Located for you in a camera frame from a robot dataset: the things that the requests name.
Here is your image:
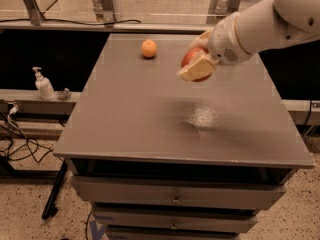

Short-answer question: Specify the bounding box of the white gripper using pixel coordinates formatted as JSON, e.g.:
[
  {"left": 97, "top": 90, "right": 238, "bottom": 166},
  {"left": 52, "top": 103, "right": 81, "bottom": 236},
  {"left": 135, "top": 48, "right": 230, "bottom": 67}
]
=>
[{"left": 177, "top": 12, "right": 251, "bottom": 81}]

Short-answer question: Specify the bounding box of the red apple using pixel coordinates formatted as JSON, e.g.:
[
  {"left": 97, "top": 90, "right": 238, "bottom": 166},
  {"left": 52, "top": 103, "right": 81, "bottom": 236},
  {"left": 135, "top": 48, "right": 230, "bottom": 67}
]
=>
[{"left": 181, "top": 47, "right": 211, "bottom": 82}]

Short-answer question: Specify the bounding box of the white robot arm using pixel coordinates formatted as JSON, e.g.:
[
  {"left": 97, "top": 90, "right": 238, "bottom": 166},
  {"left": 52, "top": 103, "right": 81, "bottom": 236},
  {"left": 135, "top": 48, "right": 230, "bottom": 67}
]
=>
[{"left": 177, "top": 0, "right": 320, "bottom": 82}]

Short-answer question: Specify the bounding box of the orange fruit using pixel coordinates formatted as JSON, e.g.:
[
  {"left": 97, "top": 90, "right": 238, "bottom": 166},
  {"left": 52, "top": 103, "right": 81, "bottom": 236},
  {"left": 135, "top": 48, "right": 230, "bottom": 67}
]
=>
[{"left": 141, "top": 39, "right": 157, "bottom": 58}]

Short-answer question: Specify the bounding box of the grey drawer cabinet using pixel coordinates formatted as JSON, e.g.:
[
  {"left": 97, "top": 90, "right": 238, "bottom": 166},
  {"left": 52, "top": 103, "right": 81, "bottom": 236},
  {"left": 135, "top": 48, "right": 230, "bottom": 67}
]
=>
[{"left": 55, "top": 34, "right": 313, "bottom": 240}]

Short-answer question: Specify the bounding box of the small grey metal object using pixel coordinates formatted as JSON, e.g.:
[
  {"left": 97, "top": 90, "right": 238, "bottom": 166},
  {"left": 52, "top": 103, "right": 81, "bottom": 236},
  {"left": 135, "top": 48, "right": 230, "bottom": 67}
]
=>
[{"left": 58, "top": 88, "right": 71, "bottom": 100}]

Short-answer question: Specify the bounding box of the white pump dispenser bottle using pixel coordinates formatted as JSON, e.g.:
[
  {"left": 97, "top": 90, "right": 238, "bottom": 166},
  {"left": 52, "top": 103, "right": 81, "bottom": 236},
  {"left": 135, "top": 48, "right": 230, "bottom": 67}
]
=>
[{"left": 32, "top": 67, "right": 56, "bottom": 101}]

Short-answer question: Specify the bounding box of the top grey drawer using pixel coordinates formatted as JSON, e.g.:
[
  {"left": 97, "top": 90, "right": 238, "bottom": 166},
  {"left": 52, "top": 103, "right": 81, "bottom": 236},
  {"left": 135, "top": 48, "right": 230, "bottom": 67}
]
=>
[{"left": 70, "top": 176, "right": 286, "bottom": 210}]

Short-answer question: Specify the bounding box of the grey drawer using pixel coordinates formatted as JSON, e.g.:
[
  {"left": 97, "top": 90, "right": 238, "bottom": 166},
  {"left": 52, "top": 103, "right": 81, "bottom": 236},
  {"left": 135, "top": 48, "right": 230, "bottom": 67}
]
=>
[
  {"left": 93, "top": 207, "right": 257, "bottom": 233},
  {"left": 70, "top": 176, "right": 286, "bottom": 210}
]

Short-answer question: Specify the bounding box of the grey side shelf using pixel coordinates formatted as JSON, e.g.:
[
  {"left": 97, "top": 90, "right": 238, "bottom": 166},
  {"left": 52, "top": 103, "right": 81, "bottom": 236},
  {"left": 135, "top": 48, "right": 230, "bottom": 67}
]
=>
[{"left": 0, "top": 89, "right": 80, "bottom": 115}]

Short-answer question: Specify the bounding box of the middle grey drawer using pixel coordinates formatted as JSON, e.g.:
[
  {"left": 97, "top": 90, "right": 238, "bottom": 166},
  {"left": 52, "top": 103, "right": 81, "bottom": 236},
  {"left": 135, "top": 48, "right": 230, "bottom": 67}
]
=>
[{"left": 93, "top": 207, "right": 257, "bottom": 233}]

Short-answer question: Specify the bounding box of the black table leg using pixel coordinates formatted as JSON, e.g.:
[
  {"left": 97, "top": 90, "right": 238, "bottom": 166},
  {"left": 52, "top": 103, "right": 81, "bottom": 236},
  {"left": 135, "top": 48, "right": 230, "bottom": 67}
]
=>
[{"left": 42, "top": 162, "right": 67, "bottom": 220}]

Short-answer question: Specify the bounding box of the right metal bracket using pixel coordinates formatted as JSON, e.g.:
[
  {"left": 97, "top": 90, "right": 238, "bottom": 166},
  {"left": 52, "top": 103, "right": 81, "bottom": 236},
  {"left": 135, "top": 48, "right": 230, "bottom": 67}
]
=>
[{"left": 206, "top": 0, "right": 241, "bottom": 24}]

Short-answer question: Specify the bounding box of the metal bracket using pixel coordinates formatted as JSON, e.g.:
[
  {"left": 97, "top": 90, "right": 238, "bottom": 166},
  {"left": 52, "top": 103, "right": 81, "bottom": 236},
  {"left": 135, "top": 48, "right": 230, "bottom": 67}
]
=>
[
  {"left": 100, "top": 0, "right": 114, "bottom": 23},
  {"left": 23, "top": 0, "right": 45, "bottom": 26},
  {"left": 206, "top": 0, "right": 241, "bottom": 24}
]

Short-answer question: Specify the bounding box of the middle metal bracket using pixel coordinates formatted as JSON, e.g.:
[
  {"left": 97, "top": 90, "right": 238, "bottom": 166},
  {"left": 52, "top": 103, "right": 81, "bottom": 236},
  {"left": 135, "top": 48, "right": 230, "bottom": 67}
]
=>
[{"left": 100, "top": 0, "right": 114, "bottom": 23}]

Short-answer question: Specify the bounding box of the black cable on ledge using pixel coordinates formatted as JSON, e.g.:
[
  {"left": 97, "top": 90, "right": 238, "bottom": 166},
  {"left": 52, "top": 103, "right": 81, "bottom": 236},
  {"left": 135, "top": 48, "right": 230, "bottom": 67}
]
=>
[{"left": 0, "top": 18, "right": 142, "bottom": 28}]

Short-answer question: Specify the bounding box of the left metal bracket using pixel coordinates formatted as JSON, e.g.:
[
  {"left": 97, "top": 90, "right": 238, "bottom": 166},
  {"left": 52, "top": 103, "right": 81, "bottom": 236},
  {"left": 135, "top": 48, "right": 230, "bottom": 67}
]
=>
[{"left": 23, "top": 0, "right": 45, "bottom": 26}]

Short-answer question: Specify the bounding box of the black cable bundle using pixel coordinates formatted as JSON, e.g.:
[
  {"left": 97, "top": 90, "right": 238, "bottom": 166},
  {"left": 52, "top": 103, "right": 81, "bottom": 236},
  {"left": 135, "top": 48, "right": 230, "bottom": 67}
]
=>
[{"left": 0, "top": 103, "right": 55, "bottom": 164}]

